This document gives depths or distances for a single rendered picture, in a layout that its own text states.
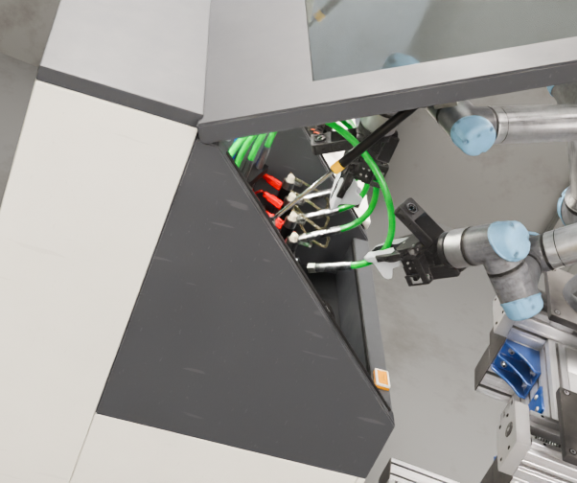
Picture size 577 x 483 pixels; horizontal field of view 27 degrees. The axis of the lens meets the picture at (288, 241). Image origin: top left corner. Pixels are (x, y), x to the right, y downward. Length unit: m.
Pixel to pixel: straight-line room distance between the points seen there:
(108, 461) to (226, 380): 0.32
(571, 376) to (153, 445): 1.01
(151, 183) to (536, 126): 0.80
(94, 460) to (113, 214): 0.60
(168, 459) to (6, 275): 0.54
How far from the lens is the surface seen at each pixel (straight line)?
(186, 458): 2.50
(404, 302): 4.62
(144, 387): 2.38
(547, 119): 2.46
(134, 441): 2.47
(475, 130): 2.32
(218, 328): 2.27
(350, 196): 2.50
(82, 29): 2.16
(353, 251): 2.91
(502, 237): 2.22
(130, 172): 2.09
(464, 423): 4.20
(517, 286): 2.27
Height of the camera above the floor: 2.43
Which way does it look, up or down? 32 degrees down
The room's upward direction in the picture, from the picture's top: 24 degrees clockwise
